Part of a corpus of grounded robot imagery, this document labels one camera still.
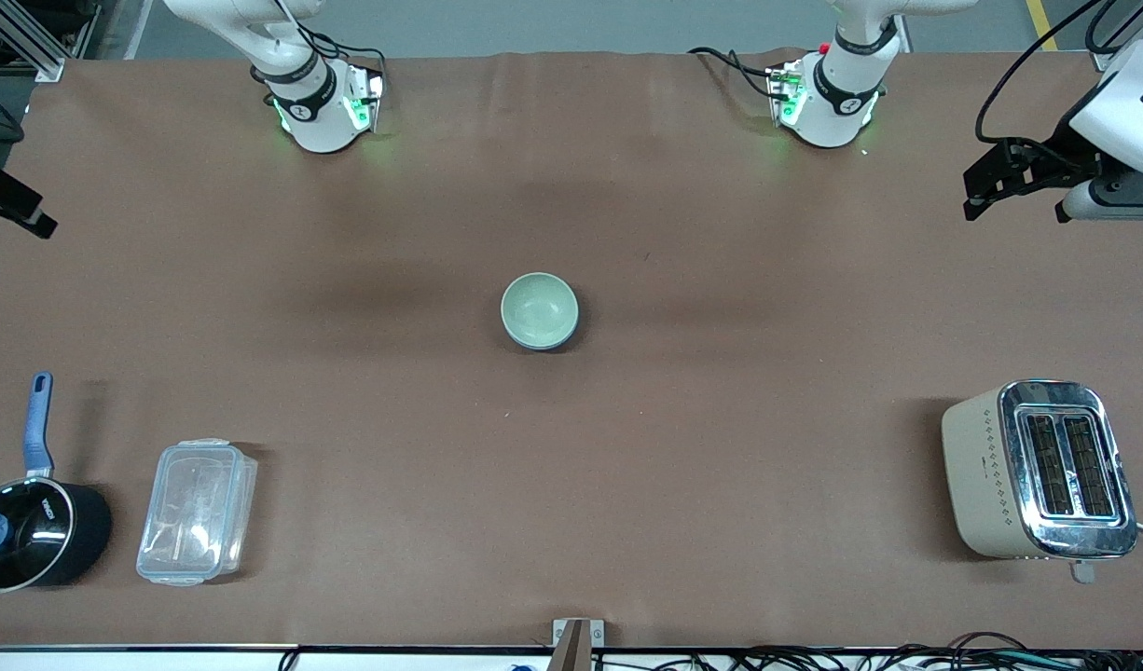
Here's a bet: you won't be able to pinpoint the blue bowl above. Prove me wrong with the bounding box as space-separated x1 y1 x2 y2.
508 308 581 353

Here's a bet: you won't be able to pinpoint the green bowl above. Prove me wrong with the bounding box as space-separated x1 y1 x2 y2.
500 271 579 348

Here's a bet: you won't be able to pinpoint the beige chrome toaster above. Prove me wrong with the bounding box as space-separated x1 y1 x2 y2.
941 379 1139 584

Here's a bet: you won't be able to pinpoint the glass lid with blue knob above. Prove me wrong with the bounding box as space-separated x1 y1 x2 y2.
0 478 75 591

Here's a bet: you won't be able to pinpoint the clear plastic food container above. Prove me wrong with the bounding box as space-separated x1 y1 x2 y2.
136 438 258 588

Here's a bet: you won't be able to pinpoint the brown table mat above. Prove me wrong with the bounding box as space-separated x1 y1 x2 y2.
0 51 1143 650

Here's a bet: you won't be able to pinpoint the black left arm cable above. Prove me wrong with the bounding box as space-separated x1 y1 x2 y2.
974 0 1106 147

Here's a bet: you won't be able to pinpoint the aluminium frame profile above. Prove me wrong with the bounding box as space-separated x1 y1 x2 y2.
0 0 103 83

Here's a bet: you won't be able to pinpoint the black left base cable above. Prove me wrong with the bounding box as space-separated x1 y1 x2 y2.
687 46 779 83

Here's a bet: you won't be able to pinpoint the black base cable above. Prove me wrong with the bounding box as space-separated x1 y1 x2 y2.
687 46 779 83
306 34 388 77

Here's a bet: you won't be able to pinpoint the black saucepan with blue handle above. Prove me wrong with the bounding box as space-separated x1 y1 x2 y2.
0 372 114 595

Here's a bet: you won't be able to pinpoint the black right base cable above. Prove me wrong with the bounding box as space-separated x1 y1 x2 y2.
306 34 388 77

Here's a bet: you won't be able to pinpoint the black tangled floor cables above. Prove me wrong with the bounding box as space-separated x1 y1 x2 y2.
598 632 1143 671

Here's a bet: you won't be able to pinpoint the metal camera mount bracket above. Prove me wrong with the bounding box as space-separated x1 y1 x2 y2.
551 618 606 671

